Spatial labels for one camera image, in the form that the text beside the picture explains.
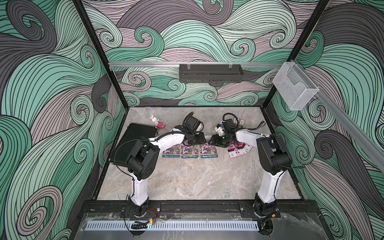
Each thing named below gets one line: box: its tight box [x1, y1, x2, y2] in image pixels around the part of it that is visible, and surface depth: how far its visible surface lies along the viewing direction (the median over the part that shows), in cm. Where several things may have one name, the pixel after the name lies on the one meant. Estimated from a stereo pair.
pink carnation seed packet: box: [227, 145, 247, 158], surface depth 97 cm
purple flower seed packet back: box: [200, 143, 219, 159], surface depth 96 cm
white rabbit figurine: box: [150, 114, 160, 126], surface depth 106 cm
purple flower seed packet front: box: [162, 143, 181, 158], surface depth 95 cm
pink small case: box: [155, 122, 166, 129], surface depth 109 cm
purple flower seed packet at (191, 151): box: [181, 143, 200, 159], surface depth 95 cm
